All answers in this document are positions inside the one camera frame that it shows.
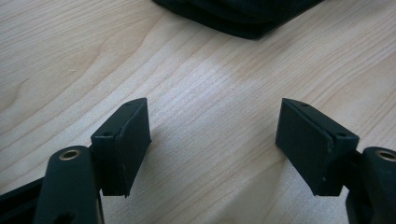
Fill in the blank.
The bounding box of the black button-up shirt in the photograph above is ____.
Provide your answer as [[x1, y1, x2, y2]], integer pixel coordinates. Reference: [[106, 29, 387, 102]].
[[151, 0, 325, 40]]

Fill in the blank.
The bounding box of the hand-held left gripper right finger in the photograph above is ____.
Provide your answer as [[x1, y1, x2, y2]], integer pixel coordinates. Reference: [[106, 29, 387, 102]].
[[275, 97, 361, 197]]

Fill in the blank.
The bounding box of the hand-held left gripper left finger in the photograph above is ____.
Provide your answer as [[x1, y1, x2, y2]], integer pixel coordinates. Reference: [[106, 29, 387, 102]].
[[91, 97, 152, 198]]

